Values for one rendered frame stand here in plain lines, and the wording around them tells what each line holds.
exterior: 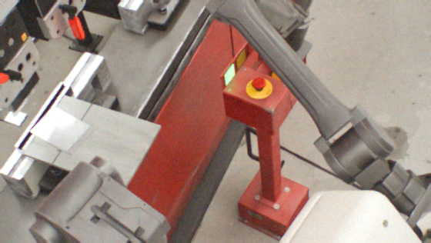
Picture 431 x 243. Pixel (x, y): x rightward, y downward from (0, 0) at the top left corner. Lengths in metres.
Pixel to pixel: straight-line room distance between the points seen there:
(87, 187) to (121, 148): 0.80
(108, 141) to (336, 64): 1.58
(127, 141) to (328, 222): 0.67
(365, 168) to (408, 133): 1.60
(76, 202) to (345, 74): 2.27
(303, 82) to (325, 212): 0.27
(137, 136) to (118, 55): 0.40
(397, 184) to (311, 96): 0.21
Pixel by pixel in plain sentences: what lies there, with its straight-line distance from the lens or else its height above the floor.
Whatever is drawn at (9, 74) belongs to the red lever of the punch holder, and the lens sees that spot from 1.38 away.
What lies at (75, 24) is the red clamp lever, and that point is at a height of 1.20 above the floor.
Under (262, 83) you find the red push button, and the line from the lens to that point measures 1.84.
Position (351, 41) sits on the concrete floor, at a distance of 3.04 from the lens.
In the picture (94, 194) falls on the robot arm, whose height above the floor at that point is 1.62.
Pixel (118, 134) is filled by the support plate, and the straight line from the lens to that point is 1.55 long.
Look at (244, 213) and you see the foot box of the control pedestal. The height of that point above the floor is 0.06.
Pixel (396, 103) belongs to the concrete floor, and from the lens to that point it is 2.84.
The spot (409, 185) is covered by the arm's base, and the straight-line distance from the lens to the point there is 1.17.
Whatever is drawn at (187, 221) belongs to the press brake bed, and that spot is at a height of 0.05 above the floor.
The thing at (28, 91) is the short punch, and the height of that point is 1.11.
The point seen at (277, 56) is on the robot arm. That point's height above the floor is 1.34.
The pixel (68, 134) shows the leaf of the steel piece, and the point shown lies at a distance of 1.59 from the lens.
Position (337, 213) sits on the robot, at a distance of 0.99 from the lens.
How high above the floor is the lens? 2.23
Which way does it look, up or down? 53 degrees down
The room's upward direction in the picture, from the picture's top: 10 degrees counter-clockwise
